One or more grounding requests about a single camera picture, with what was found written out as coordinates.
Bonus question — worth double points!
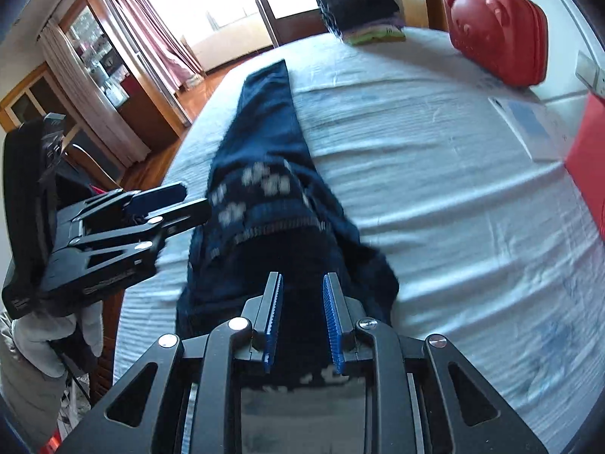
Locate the white booklet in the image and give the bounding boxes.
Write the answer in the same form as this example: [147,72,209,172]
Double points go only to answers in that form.
[489,97,572,162]

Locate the pink curtain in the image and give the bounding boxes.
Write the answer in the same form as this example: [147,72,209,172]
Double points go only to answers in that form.
[111,0,204,90]

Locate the dark blue jeans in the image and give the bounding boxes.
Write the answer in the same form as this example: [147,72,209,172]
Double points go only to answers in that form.
[176,59,400,389]

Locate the beige curtain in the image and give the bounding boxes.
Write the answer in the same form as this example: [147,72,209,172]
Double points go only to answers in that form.
[38,19,152,166]

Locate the red paper gift bag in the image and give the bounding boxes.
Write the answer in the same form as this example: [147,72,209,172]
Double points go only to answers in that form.
[565,92,605,239]

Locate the person's left hand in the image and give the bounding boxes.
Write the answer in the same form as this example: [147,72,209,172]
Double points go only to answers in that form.
[12,300,104,379]

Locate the person's left forearm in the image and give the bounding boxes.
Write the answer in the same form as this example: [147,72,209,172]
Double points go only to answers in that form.
[0,314,67,445]

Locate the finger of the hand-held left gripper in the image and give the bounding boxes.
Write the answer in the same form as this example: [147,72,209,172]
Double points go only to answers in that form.
[125,182,187,216]
[156,199,213,238]

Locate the wooden cabinet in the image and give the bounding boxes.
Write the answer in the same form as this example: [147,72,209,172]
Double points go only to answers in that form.
[0,64,76,133]

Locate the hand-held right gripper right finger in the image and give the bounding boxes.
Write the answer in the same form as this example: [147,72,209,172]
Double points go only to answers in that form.
[323,273,549,454]

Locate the red bear-face suitcase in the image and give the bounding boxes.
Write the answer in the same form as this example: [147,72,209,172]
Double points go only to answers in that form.
[442,0,549,88]

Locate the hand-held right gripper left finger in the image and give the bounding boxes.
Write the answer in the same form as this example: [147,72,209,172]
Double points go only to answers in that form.
[59,272,284,454]

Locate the light blue striped bed sheet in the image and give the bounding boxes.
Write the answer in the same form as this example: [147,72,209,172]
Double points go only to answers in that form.
[113,26,605,454]

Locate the stack of dark folded clothes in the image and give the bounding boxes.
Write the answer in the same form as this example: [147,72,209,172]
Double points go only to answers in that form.
[313,0,400,39]

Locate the purple and green folded cloth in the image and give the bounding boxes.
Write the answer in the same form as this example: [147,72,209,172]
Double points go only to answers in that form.
[340,21,406,47]

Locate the glass display shelf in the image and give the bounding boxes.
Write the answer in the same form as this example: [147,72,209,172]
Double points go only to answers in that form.
[66,7,130,105]

